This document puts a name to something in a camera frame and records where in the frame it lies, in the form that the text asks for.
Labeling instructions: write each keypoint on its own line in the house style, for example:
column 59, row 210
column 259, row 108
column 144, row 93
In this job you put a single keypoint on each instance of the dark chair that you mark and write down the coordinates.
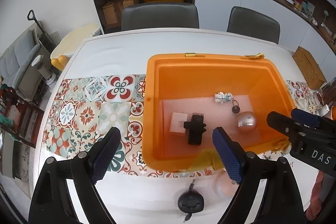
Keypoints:
column 160, row 15
column 251, row 23

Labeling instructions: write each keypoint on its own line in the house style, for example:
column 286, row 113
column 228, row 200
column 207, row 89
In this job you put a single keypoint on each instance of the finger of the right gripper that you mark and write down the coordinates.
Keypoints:
column 311, row 124
column 284, row 125

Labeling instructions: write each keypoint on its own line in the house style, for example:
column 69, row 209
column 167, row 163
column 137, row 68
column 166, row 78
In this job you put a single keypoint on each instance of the white cup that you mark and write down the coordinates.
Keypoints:
column 323, row 110

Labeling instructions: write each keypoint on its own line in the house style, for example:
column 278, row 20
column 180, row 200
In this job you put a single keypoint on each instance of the dark chair right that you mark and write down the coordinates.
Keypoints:
column 251, row 23

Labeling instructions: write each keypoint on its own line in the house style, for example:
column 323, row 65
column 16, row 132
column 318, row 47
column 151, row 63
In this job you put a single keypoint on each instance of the pink round night light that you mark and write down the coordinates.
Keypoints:
column 224, row 186

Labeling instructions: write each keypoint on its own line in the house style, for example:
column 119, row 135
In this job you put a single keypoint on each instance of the black phone holder clip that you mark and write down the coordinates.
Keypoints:
column 196, row 127

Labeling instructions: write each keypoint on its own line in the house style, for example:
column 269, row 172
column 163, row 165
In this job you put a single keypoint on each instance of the wicker basket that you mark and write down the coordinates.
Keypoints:
column 309, row 68

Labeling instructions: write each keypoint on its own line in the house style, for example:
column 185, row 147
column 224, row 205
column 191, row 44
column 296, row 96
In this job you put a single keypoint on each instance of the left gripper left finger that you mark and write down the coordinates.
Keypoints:
column 51, row 201

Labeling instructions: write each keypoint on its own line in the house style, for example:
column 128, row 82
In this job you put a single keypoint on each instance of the right hand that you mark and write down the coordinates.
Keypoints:
column 320, row 190

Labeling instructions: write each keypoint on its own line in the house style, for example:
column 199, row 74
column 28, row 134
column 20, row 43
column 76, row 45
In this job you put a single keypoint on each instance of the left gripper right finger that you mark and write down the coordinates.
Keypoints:
column 281, row 201

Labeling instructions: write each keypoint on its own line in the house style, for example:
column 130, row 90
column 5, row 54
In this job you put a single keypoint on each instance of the patterned tile table runner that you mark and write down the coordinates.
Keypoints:
column 80, row 116

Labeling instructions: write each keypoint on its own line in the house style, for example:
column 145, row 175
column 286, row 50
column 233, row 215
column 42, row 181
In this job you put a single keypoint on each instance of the grey sofa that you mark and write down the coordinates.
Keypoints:
column 16, row 69

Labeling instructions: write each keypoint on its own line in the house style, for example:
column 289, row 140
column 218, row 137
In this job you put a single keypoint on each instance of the doll keychain with black fob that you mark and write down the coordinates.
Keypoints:
column 227, row 97

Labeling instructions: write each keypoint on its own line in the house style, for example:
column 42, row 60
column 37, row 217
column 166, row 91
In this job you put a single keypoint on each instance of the dark chair left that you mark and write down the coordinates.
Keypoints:
column 160, row 15

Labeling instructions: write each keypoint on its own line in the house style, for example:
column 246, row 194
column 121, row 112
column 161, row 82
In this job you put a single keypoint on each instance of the orange storage box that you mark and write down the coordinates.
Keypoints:
column 176, row 83

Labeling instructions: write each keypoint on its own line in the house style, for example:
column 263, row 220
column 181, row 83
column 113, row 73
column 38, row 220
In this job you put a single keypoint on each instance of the black retractable cable reel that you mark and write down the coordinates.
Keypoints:
column 191, row 202

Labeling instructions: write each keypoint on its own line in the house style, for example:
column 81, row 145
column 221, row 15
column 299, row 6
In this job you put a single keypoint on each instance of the small white box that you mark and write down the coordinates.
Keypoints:
column 177, row 123

